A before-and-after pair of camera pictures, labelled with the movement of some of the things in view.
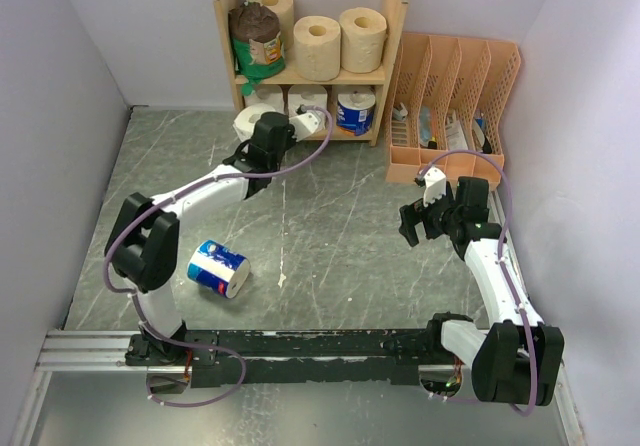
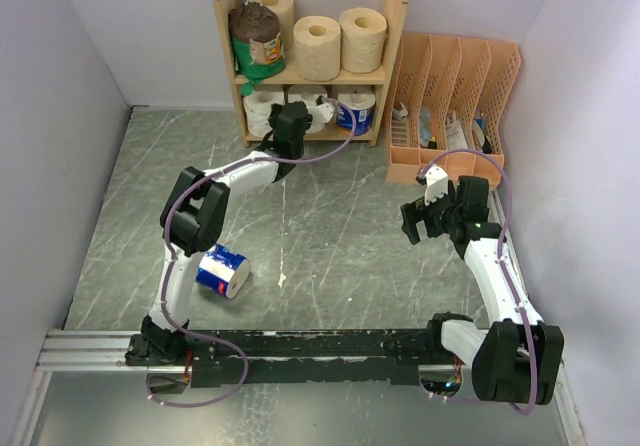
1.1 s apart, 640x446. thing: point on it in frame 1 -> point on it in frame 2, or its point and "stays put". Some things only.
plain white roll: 306,94 stays put
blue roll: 355,112 stays put
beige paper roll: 317,48 stays put
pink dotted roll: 246,119 -> 258,108
